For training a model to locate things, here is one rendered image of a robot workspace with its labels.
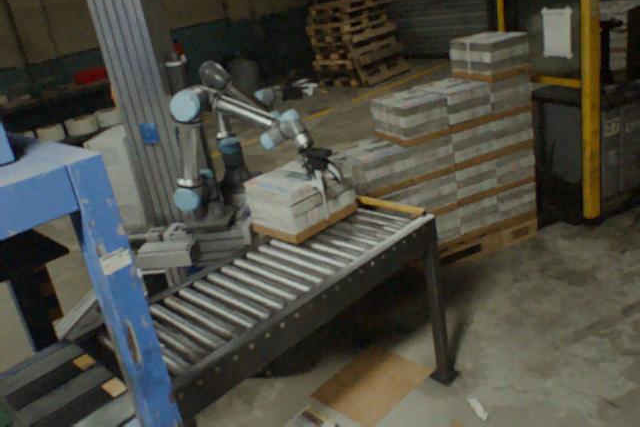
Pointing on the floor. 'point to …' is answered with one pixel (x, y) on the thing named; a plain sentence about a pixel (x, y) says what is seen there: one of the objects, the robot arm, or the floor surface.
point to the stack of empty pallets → (342, 25)
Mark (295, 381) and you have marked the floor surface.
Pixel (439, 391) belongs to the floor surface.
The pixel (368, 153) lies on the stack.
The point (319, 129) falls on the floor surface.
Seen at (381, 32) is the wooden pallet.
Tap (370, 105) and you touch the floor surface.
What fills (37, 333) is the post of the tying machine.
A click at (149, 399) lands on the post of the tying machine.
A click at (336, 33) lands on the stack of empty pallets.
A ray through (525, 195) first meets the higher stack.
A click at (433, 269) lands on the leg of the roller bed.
